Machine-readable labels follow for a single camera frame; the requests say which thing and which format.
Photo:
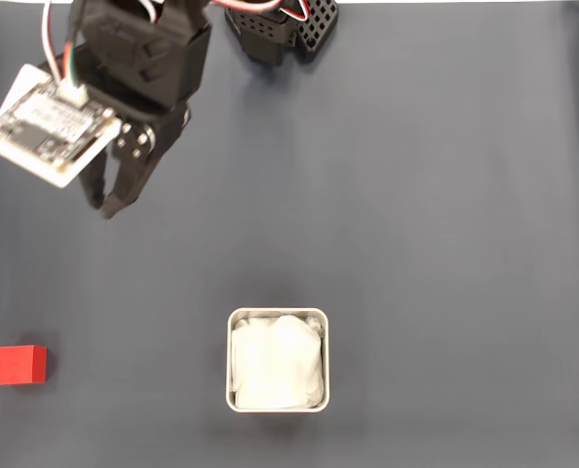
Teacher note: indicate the white square box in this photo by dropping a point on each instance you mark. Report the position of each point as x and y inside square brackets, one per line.
[229, 361]

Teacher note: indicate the white cloth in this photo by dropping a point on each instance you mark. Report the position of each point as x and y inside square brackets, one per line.
[275, 361]

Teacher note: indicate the red cube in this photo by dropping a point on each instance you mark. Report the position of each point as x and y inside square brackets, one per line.
[16, 365]

